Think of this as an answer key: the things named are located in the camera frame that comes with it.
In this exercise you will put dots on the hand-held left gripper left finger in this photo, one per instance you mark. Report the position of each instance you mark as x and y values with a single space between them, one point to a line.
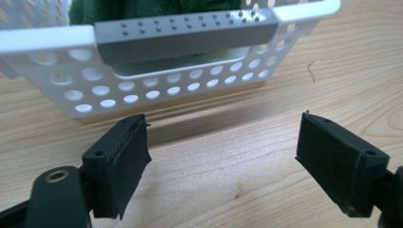
117 171

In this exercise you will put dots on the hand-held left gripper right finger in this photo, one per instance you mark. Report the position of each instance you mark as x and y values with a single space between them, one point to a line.
339 167

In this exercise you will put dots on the white perforated plastic basket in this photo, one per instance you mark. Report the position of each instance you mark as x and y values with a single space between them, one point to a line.
41 39

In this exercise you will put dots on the thin dark thread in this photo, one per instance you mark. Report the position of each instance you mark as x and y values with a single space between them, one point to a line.
311 71

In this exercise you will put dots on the dark green cloth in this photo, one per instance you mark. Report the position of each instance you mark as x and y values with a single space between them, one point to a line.
152 8

